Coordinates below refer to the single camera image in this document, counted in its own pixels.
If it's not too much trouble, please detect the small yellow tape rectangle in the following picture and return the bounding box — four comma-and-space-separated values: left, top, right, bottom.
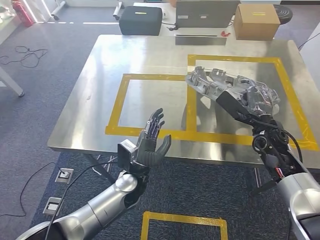
105, 73, 198, 137

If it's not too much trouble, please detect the black hard case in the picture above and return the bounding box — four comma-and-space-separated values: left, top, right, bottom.
118, 5, 163, 37

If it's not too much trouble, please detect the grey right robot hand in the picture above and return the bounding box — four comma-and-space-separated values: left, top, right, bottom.
238, 77, 281, 117

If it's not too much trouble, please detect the black floor cable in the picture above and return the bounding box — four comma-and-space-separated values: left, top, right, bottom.
0, 161, 66, 218

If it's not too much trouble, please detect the tangled black cable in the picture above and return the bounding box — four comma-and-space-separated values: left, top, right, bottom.
0, 45, 49, 69

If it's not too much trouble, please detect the large yellow tape rectangle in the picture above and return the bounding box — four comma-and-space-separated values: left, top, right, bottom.
186, 54, 320, 153

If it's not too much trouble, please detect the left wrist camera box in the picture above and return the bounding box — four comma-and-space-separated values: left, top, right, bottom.
117, 139, 139, 170

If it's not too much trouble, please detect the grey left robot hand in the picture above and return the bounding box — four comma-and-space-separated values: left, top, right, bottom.
135, 107, 172, 168

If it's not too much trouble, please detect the black round disc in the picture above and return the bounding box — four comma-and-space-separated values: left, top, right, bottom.
273, 3, 293, 26

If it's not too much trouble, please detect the white desk frame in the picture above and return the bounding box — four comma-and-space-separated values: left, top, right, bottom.
0, 66, 26, 98

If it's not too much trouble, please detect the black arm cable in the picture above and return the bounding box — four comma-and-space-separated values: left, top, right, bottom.
43, 158, 121, 240

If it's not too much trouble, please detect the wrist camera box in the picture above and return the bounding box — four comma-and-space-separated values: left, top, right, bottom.
216, 90, 253, 126
117, 139, 139, 170

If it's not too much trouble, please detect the brown cardboard box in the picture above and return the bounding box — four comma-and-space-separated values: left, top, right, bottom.
232, 3, 282, 42

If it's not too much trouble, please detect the grey plastic wheel hubcap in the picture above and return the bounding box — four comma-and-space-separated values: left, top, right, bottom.
185, 66, 266, 105

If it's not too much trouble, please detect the steel floor socket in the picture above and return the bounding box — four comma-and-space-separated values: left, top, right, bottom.
54, 167, 75, 185
42, 196, 63, 217

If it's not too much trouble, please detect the yellow floor tape square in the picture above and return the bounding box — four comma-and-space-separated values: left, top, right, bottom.
140, 211, 229, 240

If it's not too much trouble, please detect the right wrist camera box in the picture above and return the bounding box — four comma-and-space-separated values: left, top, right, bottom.
216, 90, 253, 126

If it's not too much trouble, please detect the stainless steel workbench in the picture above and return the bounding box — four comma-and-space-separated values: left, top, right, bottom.
47, 34, 320, 196

